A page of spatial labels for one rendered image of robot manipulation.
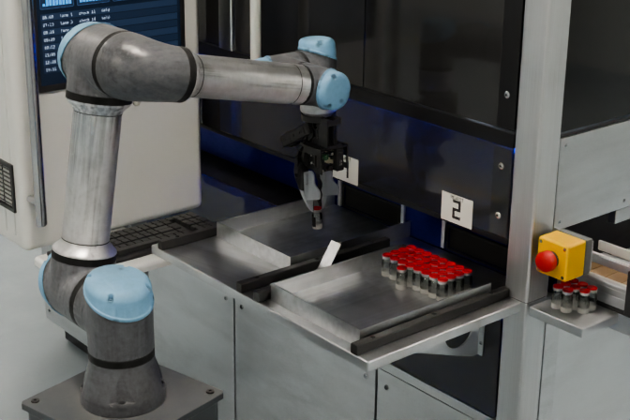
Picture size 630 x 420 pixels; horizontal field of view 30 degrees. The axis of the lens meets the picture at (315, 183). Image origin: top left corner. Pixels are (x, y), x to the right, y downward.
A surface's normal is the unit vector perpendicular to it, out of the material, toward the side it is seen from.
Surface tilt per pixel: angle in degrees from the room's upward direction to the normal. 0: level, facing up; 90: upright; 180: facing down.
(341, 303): 0
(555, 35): 90
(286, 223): 0
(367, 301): 0
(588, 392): 90
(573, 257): 90
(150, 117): 90
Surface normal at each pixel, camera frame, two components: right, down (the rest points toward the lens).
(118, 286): 0.10, -0.91
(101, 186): 0.61, 0.26
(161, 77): 0.31, 0.27
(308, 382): -0.77, 0.20
